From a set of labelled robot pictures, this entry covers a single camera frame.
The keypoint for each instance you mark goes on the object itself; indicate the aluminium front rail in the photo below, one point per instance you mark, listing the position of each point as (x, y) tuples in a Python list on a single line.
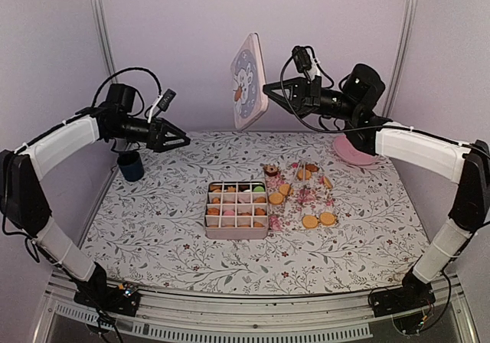
[(171, 315)]

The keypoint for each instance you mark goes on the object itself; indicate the orange swirl cookie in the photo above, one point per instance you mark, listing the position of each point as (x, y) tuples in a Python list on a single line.
[(216, 188)]

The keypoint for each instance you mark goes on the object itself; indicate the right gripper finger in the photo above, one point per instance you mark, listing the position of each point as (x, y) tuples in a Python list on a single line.
[(284, 88), (290, 106)]

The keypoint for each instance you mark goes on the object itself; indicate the left aluminium frame post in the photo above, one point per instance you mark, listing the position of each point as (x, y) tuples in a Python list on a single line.
[(103, 35)]

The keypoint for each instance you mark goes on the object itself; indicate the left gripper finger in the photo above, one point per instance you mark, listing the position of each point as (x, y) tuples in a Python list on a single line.
[(170, 145), (171, 133)]

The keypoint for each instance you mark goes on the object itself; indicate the pink plate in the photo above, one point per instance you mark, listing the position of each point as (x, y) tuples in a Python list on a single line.
[(348, 153)]

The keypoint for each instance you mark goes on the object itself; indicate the right aluminium frame post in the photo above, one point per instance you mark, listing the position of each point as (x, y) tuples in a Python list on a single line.
[(408, 19)]

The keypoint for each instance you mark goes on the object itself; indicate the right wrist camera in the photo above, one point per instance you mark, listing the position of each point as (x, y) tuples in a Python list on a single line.
[(305, 62)]

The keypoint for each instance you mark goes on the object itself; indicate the floral tablecloth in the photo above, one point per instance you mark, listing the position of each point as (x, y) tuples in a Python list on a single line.
[(151, 232)]

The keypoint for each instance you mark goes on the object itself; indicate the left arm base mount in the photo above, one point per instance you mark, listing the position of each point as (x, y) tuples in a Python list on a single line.
[(122, 301)]

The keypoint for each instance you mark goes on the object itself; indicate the metal serving tongs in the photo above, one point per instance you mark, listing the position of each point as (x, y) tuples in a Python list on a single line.
[(299, 177)]

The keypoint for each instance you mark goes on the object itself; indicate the chocolate donut cookie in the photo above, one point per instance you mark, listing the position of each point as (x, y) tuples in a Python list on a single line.
[(271, 170)]

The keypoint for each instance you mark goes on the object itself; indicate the silver tin lid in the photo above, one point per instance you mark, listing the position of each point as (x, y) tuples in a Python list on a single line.
[(248, 78)]

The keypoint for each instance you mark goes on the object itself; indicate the dark blue cup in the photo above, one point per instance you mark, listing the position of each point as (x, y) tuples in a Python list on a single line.
[(130, 165)]

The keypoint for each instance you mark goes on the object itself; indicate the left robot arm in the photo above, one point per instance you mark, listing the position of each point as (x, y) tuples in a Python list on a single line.
[(50, 184)]

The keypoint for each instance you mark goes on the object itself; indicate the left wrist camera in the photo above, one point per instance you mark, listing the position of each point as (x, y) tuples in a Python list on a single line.
[(161, 104)]

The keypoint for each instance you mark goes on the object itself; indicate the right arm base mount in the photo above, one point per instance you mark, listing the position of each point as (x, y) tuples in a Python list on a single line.
[(388, 301)]

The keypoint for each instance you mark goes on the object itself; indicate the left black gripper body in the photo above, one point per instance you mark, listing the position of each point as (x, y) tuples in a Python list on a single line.
[(153, 142)]

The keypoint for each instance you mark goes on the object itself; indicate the aluminium frame post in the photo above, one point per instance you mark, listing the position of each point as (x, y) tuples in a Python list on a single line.
[(103, 35), (408, 19)]

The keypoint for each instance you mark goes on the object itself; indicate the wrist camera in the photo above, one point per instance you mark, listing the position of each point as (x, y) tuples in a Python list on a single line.
[(161, 104), (305, 62)]

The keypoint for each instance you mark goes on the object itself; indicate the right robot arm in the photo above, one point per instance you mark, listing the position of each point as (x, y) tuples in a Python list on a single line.
[(465, 164)]

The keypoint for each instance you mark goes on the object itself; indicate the metal tin with white dividers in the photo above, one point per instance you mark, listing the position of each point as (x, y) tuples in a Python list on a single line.
[(251, 221)]

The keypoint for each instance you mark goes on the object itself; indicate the round waffle cookie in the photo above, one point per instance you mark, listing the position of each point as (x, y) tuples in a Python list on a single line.
[(276, 198)]

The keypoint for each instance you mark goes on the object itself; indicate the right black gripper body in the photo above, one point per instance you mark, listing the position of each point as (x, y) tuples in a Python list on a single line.
[(311, 93)]

